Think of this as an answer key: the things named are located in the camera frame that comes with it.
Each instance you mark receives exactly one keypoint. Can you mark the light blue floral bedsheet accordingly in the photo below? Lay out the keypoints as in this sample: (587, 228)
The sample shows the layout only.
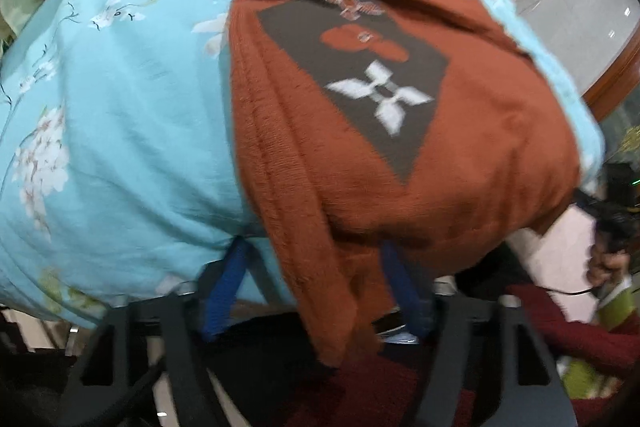
(135, 147)

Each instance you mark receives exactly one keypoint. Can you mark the rust orange patterned towel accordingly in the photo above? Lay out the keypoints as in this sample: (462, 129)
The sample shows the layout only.
(350, 147)

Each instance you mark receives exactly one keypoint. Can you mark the person's right hand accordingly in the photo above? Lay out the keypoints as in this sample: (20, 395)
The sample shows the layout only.
(609, 268)

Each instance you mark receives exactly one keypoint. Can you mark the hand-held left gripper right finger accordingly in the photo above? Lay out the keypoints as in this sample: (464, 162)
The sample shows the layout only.
(406, 297)

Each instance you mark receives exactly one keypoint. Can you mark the green cloth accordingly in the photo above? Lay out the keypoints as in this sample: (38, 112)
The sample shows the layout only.
(585, 374)

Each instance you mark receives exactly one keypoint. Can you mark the dark red cloth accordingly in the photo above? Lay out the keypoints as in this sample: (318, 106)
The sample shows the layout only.
(575, 332)

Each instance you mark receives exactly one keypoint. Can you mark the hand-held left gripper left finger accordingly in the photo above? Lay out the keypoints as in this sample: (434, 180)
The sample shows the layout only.
(222, 302)

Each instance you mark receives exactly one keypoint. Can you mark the wooden frame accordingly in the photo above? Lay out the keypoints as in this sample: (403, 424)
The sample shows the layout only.
(616, 74)

